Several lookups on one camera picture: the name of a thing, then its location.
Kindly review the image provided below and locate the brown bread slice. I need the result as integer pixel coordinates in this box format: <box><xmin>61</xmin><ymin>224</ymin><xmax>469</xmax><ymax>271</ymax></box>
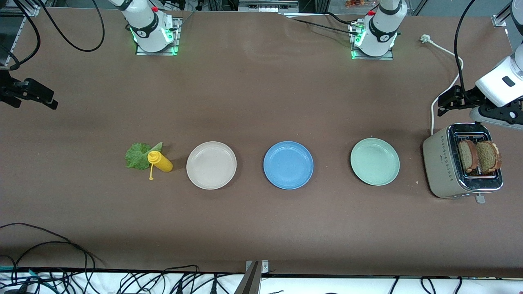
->
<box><xmin>458</xmin><ymin>139</ymin><xmax>479</xmax><ymax>173</ymax></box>
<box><xmin>475</xmin><ymin>140</ymin><xmax>503</xmax><ymax>174</ymax></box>

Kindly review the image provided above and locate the green lettuce leaf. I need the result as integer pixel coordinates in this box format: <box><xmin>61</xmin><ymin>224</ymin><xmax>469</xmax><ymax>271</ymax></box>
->
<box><xmin>125</xmin><ymin>141</ymin><xmax>164</xmax><ymax>171</ymax></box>

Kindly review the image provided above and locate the green round plate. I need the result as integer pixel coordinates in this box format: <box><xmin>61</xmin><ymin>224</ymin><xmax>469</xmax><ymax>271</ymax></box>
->
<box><xmin>350</xmin><ymin>138</ymin><xmax>400</xmax><ymax>187</ymax></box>

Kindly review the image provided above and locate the blue round plate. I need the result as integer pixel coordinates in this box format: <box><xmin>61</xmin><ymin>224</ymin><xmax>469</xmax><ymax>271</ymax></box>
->
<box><xmin>263</xmin><ymin>140</ymin><xmax>315</xmax><ymax>190</ymax></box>

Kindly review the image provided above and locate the beige round plate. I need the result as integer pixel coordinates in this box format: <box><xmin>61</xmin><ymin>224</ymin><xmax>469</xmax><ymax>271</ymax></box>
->
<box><xmin>186</xmin><ymin>141</ymin><xmax>237</xmax><ymax>190</ymax></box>

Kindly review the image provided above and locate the beige chrome toaster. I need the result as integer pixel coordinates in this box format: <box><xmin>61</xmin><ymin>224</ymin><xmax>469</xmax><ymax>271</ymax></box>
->
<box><xmin>422</xmin><ymin>122</ymin><xmax>504</xmax><ymax>205</ymax></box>

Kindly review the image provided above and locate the yellow mustard squeeze bottle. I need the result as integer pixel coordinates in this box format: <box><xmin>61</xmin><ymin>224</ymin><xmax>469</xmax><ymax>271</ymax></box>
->
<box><xmin>147</xmin><ymin>150</ymin><xmax>173</xmax><ymax>180</ymax></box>

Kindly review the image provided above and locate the grey metal box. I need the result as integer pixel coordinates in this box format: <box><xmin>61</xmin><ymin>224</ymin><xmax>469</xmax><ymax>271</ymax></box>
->
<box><xmin>237</xmin><ymin>0</ymin><xmax>299</xmax><ymax>13</ymax></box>

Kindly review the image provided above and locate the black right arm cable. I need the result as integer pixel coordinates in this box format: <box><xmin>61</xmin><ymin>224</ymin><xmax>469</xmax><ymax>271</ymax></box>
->
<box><xmin>0</xmin><ymin>0</ymin><xmax>41</xmax><ymax>72</ymax></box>

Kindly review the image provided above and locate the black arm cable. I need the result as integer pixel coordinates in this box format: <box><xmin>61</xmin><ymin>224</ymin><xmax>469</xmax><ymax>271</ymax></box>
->
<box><xmin>454</xmin><ymin>0</ymin><xmax>478</xmax><ymax>98</ymax></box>
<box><xmin>0</xmin><ymin>0</ymin><xmax>41</xmax><ymax>72</ymax></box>

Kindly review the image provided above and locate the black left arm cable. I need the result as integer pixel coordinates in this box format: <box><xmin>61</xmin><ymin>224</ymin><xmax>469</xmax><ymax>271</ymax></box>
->
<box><xmin>454</xmin><ymin>0</ymin><xmax>478</xmax><ymax>98</ymax></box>

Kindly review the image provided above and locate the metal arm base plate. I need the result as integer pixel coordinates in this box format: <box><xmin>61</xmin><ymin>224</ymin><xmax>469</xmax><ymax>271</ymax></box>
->
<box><xmin>350</xmin><ymin>21</ymin><xmax>395</xmax><ymax>61</ymax></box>
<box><xmin>135</xmin><ymin>17</ymin><xmax>181</xmax><ymax>56</ymax></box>

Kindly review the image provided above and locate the teal cable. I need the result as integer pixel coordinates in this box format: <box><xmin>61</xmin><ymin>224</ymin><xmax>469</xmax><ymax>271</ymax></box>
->
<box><xmin>0</xmin><ymin>266</ymin><xmax>39</xmax><ymax>282</ymax></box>

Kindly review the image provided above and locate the silver corner bracket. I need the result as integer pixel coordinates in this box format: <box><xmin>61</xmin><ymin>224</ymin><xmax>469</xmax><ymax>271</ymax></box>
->
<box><xmin>245</xmin><ymin>260</ymin><xmax>270</xmax><ymax>273</ymax></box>

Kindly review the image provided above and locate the aluminium profile post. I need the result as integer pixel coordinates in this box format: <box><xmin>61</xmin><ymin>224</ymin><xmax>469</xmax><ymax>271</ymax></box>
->
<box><xmin>234</xmin><ymin>261</ymin><xmax>262</xmax><ymax>294</ymax></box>

